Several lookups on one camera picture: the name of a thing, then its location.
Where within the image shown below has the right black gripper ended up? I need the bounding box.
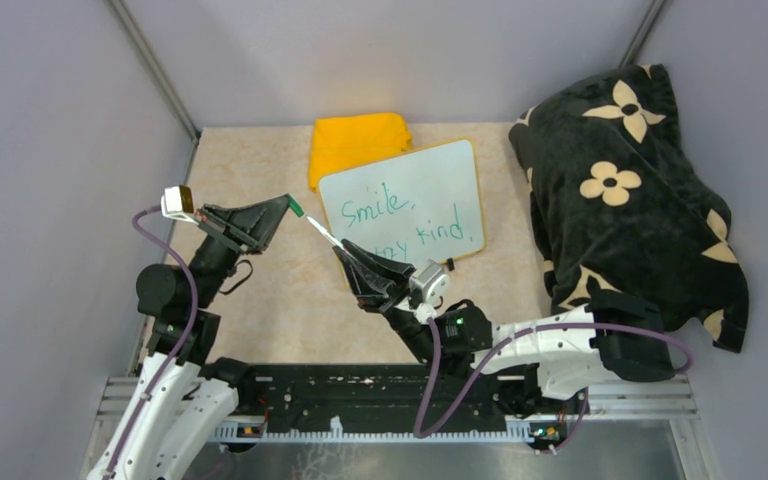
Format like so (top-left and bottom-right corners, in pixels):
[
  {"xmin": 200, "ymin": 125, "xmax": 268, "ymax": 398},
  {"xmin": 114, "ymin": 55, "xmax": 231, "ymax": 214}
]
[{"xmin": 337, "ymin": 238, "xmax": 445, "ymax": 364}]

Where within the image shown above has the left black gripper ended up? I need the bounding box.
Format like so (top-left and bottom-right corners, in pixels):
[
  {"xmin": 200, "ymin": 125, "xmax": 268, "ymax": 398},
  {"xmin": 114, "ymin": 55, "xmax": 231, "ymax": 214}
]
[{"xmin": 190, "ymin": 194, "xmax": 292, "ymax": 308}]

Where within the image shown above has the green marker cap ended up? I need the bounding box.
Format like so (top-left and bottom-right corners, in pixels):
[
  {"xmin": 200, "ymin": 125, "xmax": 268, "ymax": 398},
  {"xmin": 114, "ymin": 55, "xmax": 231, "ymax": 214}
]
[{"xmin": 288, "ymin": 196, "xmax": 305, "ymax": 218}]

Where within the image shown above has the green whiteboard marker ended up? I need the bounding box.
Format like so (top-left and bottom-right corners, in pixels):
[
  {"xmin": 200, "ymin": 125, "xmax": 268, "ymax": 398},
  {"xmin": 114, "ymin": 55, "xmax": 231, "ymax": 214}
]
[{"xmin": 306, "ymin": 215, "xmax": 343, "ymax": 249}]

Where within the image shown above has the yellow-framed whiteboard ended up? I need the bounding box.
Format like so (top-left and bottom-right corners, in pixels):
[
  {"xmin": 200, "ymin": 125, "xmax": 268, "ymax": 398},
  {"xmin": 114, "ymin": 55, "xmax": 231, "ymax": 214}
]
[{"xmin": 317, "ymin": 139, "xmax": 486, "ymax": 266}]

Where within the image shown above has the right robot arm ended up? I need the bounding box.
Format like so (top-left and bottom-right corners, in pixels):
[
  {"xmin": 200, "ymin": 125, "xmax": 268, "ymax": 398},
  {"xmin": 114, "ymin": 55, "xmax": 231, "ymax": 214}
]
[{"xmin": 333, "ymin": 239, "xmax": 675, "ymax": 412}]

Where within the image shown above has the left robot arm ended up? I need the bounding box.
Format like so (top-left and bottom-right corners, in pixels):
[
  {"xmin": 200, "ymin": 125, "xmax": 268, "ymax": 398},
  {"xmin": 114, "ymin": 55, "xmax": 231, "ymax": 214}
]
[{"xmin": 87, "ymin": 186, "xmax": 303, "ymax": 479}]

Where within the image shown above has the folded yellow cloth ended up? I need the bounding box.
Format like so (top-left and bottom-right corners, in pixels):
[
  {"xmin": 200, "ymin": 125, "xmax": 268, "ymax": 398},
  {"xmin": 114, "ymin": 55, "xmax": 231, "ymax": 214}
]
[{"xmin": 308, "ymin": 112, "xmax": 413, "ymax": 191}]

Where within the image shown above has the black floral blanket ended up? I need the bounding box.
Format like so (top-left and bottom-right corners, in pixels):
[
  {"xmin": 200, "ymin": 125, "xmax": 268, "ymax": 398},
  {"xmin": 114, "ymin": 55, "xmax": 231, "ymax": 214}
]
[{"xmin": 508, "ymin": 64, "xmax": 750, "ymax": 354}]

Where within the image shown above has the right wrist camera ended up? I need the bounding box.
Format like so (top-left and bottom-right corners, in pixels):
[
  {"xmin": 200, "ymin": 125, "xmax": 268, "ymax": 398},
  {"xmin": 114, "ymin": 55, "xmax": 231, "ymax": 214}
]
[{"xmin": 408, "ymin": 260, "xmax": 451, "ymax": 324}]

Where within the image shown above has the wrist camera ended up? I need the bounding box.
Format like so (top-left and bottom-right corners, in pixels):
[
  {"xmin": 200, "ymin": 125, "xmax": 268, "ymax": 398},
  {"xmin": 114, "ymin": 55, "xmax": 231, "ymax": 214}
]
[
  {"xmin": 160, "ymin": 185, "xmax": 195, "ymax": 222},
  {"xmin": 408, "ymin": 260, "xmax": 451, "ymax": 324}
]

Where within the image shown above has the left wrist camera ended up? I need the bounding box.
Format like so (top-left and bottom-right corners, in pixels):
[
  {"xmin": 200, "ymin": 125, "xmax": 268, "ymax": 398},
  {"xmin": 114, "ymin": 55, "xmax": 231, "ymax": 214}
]
[{"xmin": 160, "ymin": 185, "xmax": 195, "ymax": 222}]

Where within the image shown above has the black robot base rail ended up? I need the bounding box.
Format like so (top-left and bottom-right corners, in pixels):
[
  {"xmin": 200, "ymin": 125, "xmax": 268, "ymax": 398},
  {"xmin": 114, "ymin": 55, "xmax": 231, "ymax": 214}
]
[{"xmin": 171, "ymin": 362, "xmax": 587, "ymax": 452}]

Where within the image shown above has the left metal corner post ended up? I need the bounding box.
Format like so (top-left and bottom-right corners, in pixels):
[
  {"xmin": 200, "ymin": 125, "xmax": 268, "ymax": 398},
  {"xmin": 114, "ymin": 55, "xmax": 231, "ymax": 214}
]
[{"xmin": 104, "ymin": 0, "xmax": 201, "ymax": 142}]

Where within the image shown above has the metal corner post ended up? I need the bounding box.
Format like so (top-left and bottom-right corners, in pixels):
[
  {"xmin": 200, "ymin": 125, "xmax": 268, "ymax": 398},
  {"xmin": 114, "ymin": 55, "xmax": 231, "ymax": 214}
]
[
  {"xmin": 104, "ymin": 0, "xmax": 201, "ymax": 142},
  {"xmin": 618, "ymin": 0, "xmax": 671, "ymax": 68}
]

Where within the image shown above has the right metal corner post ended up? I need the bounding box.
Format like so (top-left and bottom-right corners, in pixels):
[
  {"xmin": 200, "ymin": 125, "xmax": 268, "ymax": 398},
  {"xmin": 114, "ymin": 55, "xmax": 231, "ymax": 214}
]
[{"xmin": 618, "ymin": 0, "xmax": 671, "ymax": 68}]

